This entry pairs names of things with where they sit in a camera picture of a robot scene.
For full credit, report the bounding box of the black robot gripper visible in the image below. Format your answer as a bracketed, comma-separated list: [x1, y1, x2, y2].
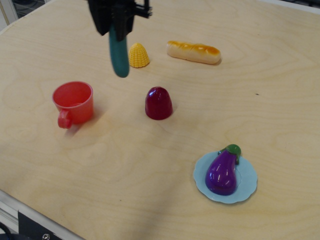
[88, 0, 153, 42]

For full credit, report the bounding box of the green toy cucumber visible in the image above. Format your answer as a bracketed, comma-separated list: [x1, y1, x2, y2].
[109, 24, 130, 78]

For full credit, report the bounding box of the red plastic toy cup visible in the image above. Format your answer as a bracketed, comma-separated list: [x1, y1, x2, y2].
[52, 81, 94, 129]

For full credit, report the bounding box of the yellow toy corn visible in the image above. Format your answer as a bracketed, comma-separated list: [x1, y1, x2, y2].
[128, 42, 150, 68]

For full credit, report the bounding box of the toy bread loaf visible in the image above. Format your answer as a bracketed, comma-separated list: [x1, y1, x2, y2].
[166, 40, 221, 65]

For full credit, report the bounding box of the dark red toy dome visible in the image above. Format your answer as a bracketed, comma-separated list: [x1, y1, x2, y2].
[145, 86, 173, 120]

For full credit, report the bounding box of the purple toy eggplant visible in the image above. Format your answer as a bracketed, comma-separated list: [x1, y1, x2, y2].
[205, 144, 242, 196]

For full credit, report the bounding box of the light blue toy plate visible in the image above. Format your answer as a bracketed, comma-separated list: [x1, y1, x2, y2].
[193, 151, 258, 204]

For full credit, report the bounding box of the black corner bracket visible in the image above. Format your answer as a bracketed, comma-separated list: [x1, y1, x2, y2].
[17, 211, 63, 240]

